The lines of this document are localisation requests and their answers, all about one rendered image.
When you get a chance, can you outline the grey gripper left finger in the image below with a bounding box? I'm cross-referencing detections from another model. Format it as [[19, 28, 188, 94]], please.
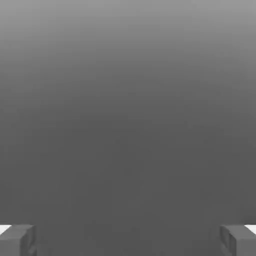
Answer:
[[0, 224, 38, 256]]

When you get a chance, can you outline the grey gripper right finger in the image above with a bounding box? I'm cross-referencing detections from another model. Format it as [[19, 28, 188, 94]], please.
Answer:
[[219, 224, 256, 256]]

